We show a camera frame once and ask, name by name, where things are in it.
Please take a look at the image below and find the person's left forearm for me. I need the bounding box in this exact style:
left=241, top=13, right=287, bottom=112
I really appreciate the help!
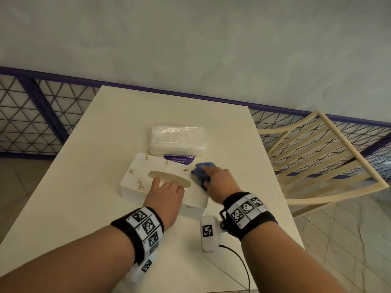
left=0, top=225, right=136, bottom=293

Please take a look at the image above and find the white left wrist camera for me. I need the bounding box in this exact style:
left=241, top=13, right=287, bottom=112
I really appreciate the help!
left=122, top=250, right=158, bottom=286

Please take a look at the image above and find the person's right hand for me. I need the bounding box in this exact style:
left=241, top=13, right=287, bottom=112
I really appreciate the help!
left=203, top=166, right=244, bottom=205

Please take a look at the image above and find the black camera cable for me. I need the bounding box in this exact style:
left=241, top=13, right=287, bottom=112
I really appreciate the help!
left=219, top=244, right=254, bottom=293

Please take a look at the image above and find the white tissue box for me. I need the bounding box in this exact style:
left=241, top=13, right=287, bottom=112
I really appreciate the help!
left=119, top=153, right=210, bottom=220

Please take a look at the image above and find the person's left hand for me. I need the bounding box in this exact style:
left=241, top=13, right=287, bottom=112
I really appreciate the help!
left=143, top=177, right=185, bottom=231

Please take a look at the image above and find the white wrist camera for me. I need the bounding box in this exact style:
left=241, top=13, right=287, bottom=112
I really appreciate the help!
left=200, top=215, right=226, bottom=253
left=122, top=250, right=158, bottom=286

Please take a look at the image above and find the cream slatted chair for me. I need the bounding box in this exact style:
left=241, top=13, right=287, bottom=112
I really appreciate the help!
left=258, top=109, right=390, bottom=218

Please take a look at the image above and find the purple mesh railing fence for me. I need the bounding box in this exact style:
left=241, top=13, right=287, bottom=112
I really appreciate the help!
left=0, top=66, right=391, bottom=180

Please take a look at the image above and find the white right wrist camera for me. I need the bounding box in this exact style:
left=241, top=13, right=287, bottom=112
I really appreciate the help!
left=200, top=215, right=226, bottom=253

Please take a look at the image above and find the clear plastic tissue wrapper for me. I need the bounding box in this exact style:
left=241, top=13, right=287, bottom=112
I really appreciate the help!
left=149, top=124, right=207, bottom=157

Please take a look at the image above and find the person's right forearm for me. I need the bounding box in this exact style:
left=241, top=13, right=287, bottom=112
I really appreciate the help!
left=241, top=222, right=349, bottom=293

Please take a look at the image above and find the round purple sticker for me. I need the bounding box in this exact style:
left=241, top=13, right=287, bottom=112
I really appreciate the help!
left=163, top=154, right=195, bottom=165

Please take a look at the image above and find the blue cleaning cloth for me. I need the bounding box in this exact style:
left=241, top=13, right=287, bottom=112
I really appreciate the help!
left=191, top=162, right=216, bottom=191

